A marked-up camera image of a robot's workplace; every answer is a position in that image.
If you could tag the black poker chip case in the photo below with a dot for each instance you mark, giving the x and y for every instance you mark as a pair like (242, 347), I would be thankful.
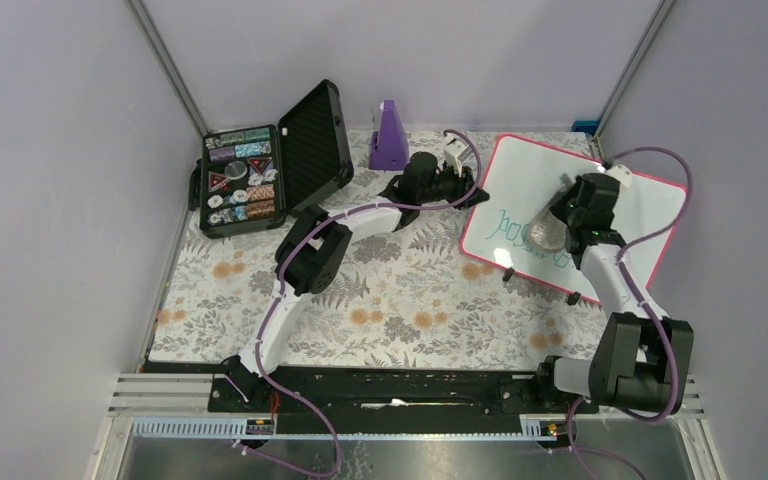
(251, 179)

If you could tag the grey glitter eraser mitt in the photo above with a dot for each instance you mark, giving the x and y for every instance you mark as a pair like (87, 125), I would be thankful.
(549, 230)

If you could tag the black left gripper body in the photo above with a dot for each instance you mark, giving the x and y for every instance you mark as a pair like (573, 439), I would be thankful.
(450, 186)

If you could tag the blue plastic block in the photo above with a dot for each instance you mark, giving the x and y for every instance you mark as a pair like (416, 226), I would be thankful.
(587, 127)

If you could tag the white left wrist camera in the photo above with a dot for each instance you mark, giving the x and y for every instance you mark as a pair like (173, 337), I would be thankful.
(456, 151)

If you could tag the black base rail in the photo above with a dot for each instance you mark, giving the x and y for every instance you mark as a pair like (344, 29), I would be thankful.
(355, 400)

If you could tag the aluminium frame post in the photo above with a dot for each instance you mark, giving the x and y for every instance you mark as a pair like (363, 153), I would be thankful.
(151, 33)
(639, 53)

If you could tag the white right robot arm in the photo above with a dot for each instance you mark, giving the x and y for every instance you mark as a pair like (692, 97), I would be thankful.
(641, 362)

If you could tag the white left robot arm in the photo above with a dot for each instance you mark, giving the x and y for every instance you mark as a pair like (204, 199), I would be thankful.
(310, 255)

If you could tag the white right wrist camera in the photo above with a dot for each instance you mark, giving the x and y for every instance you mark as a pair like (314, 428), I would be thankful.
(622, 174)

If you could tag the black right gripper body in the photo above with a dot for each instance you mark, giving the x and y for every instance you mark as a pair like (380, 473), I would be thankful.
(565, 206)

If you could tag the aluminium frame post left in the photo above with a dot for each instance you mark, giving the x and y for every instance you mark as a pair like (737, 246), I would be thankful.
(151, 33)

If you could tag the pink framed whiteboard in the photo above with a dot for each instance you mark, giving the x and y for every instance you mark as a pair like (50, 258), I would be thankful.
(520, 178)

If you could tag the purple metronome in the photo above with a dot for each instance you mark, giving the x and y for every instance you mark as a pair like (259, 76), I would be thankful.
(389, 148)

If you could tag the aluminium frame post right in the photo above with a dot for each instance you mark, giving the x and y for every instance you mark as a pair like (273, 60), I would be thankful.
(639, 53)

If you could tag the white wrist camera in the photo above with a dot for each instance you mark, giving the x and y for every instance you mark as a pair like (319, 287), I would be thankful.
(456, 151)
(622, 174)

